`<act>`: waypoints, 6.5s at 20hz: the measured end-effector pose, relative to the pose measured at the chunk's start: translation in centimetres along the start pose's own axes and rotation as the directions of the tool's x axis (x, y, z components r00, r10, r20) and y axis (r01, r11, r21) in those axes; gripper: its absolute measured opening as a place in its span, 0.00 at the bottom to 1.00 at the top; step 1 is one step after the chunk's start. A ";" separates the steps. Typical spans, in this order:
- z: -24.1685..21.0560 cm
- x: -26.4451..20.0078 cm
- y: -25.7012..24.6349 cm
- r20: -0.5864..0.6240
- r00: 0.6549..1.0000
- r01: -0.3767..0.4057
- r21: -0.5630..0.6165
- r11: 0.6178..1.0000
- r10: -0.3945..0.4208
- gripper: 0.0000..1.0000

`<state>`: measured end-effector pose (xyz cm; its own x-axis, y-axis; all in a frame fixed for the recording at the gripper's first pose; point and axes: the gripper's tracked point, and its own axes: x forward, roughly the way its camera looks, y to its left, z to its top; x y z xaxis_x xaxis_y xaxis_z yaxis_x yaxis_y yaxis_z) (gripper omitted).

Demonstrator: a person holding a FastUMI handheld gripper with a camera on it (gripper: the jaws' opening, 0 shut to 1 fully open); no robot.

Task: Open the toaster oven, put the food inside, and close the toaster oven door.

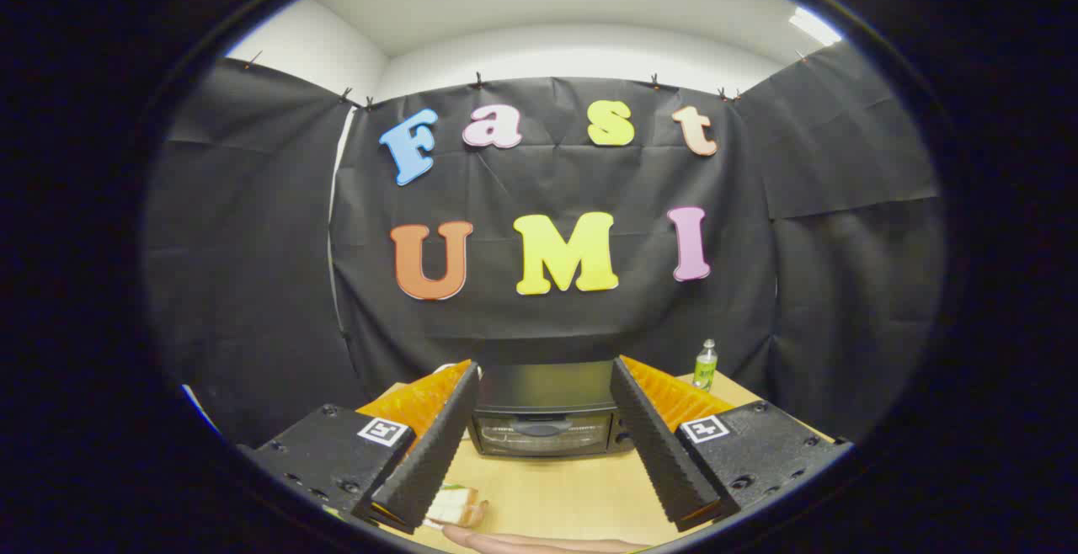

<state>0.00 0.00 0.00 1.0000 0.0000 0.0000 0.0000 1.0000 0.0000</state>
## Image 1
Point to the sandwich with lettuce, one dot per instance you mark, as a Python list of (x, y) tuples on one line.
[(452, 503)]

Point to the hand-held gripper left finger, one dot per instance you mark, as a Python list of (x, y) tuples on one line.
[(438, 444)]

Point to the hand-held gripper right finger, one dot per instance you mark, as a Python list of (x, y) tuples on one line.
[(653, 436)]

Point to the black toaster oven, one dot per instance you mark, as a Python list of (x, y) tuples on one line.
[(547, 386)]

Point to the green drink bottle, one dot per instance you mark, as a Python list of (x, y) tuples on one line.
[(705, 366)]

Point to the small ceiling light panel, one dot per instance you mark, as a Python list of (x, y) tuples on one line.
[(815, 26)]

